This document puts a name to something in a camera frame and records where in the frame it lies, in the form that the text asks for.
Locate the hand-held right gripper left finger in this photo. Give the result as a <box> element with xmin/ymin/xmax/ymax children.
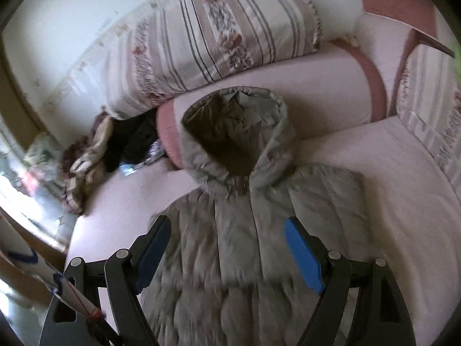
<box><xmin>39</xmin><ymin>215</ymin><xmax>172</xmax><ymax>346</ymax></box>

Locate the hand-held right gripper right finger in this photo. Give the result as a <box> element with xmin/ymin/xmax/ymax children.
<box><xmin>284</xmin><ymin>217</ymin><xmax>416</xmax><ymax>346</ymax></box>

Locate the grey hooded puffer jacket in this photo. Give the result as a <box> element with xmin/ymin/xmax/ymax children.
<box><xmin>139</xmin><ymin>86</ymin><xmax>371</xmax><ymax>346</ymax></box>

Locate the pile of dark clothes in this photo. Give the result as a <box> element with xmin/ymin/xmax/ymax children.
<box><xmin>62</xmin><ymin>111</ymin><xmax>170</xmax><ymax>214</ymax></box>

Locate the white stick with red band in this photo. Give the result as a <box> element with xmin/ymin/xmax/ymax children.
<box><xmin>0</xmin><ymin>229</ymin><xmax>121</xmax><ymax>346</ymax></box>

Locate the pink bolster pillow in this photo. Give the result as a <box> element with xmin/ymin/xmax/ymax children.
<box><xmin>156</xmin><ymin>40</ymin><xmax>388</xmax><ymax>171</ymax></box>

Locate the large striped floral pillow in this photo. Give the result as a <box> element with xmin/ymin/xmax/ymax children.
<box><xmin>103</xmin><ymin>0</ymin><xmax>323</xmax><ymax>120</ymax></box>

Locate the pink headboard cushion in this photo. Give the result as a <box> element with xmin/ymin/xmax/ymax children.
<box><xmin>355</xmin><ymin>0</ymin><xmax>455</xmax><ymax>58</ymax></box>

